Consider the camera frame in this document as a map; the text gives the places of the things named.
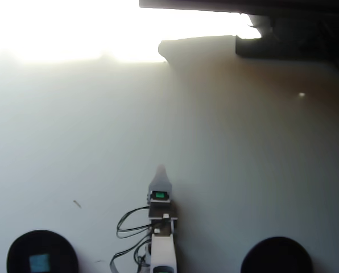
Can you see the white gripper with motor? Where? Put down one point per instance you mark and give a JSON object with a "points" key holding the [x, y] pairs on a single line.
{"points": [[160, 195]]}

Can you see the blue foam cube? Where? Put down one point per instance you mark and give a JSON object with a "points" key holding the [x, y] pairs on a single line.
{"points": [[39, 262]]}

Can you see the white Koch robot arm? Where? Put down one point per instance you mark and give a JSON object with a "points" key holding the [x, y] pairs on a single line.
{"points": [[163, 247]]}

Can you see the black round bowl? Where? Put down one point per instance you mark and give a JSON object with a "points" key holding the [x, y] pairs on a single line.
{"points": [[21, 253], [276, 256]]}

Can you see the dark overhanging furniture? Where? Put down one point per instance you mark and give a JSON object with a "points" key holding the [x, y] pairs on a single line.
{"points": [[297, 28]]}

